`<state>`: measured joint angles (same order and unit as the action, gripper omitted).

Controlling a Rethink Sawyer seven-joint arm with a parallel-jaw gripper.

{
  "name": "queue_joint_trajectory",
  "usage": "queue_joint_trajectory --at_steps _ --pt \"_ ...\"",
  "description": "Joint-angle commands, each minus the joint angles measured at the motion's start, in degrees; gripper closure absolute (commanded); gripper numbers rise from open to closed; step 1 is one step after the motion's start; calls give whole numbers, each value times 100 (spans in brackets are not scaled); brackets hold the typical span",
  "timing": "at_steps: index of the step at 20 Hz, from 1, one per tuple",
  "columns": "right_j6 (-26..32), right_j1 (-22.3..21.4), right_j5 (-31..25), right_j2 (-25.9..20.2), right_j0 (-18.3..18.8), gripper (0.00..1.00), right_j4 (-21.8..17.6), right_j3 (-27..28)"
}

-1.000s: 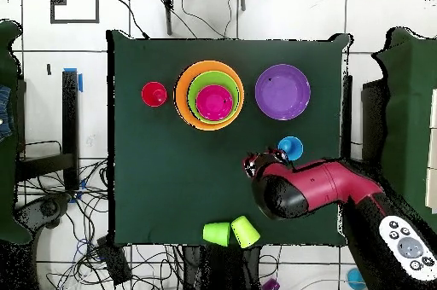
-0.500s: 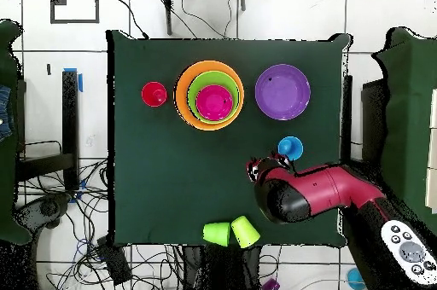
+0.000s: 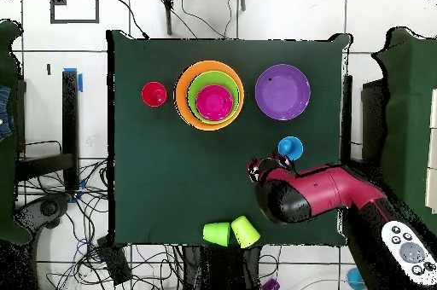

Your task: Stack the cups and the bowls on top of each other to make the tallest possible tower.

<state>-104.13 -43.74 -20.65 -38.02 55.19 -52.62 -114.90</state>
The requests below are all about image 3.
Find magenta plastic bowl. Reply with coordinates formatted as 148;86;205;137
195;84;235;123

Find tangle of cables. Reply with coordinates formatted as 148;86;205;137
20;158;185;290

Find dark green tablecloth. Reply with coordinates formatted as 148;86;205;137
106;29;353;248

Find blue plastic cup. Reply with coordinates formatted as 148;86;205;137
277;136;304;162

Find black metal stand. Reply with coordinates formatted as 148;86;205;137
15;70;80;191
339;74;388;175

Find green plastic bowl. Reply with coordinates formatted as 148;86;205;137
186;70;241;125

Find black floor cable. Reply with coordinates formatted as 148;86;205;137
111;0;150;40

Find black power box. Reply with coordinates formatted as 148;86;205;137
96;235;133;286

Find blue tape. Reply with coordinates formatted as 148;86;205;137
63;67;84;93

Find yellow-green plastic cup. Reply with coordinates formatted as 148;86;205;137
230;215;261;249

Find white box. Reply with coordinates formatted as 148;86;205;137
424;88;437;214

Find red plastic cup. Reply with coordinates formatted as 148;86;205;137
141;80;168;108

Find green plastic cup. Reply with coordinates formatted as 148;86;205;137
201;221;232;247

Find black tripod stand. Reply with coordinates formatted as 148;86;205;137
152;0;248;36

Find green cloth covered table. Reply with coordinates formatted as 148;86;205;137
371;26;437;223
0;19;32;245

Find blue round floor object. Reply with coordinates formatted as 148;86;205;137
346;266;367;290

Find blue denim fabric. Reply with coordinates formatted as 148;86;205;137
0;84;15;142

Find orange plastic bowl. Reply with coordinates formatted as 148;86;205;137
173;60;246;132

